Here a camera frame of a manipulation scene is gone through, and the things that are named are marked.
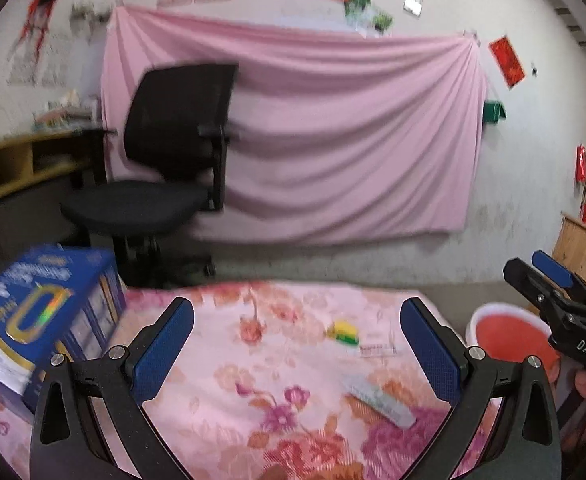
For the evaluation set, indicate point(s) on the blue cardboard box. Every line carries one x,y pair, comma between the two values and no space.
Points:
38,310

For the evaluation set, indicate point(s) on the yellow green wrapper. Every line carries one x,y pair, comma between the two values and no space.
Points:
343,332

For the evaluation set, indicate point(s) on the black office chair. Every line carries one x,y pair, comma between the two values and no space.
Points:
173,115

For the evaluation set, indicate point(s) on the red hanging ornament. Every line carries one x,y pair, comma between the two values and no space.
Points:
581,162

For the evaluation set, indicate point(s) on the paper wall calendar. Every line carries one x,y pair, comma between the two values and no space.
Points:
35,67

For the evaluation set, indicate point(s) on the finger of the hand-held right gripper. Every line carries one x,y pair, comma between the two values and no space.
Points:
553,267
530,285

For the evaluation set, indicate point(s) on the small black white card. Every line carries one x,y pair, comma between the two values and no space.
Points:
413,3

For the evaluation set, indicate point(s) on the red tassel wall ornament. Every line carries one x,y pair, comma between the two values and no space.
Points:
40,10

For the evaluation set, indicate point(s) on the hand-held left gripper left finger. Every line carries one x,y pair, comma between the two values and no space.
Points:
163,350

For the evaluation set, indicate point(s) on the red paper wall decoration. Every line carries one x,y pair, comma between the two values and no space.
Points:
506,61

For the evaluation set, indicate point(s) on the green wall holder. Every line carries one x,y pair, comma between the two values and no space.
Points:
493,112

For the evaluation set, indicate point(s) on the orange bin with white rim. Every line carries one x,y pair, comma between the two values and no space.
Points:
508,332

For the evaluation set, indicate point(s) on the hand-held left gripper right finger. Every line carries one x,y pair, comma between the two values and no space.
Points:
430,350

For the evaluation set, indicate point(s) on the grey stick packet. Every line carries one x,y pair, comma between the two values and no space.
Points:
380,400

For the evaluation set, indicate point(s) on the wooden shelf desk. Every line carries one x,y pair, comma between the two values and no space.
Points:
18,160

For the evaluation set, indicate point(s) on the stack of books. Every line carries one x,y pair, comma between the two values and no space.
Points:
65,112

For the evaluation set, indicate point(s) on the pink hanging sheet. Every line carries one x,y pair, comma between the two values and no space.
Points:
348,135

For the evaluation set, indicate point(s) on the wooden cabinet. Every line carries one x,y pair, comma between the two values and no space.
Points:
583,250

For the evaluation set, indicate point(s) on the person's right hand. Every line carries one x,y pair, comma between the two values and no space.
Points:
585,390

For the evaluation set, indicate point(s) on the green plant photo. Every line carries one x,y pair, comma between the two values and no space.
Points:
382,21
358,6

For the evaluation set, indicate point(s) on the floral pink tablecloth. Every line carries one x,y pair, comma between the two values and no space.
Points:
273,400

